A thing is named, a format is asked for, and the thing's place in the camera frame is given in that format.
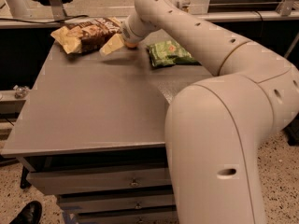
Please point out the green chip bag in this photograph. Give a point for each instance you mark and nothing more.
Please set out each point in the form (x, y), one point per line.
(168, 53)

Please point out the small shiny clutter object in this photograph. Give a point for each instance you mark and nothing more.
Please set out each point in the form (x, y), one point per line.
(20, 91)

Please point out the metal railing bar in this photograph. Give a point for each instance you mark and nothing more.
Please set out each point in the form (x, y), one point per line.
(10, 23)

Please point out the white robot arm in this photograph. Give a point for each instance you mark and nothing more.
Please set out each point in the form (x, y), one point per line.
(213, 128)

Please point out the grey drawer cabinet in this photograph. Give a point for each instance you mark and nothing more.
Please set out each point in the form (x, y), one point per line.
(91, 133)

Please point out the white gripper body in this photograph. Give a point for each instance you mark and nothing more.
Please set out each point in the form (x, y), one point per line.
(128, 32)

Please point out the brown chip bag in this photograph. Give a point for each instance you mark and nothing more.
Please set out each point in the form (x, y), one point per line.
(86, 36)

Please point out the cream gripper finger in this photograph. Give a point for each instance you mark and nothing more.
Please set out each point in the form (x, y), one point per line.
(114, 43)

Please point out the orange fruit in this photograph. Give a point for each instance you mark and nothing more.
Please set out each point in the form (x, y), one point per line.
(130, 45)

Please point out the black shoe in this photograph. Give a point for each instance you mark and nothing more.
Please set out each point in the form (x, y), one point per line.
(30, 214)

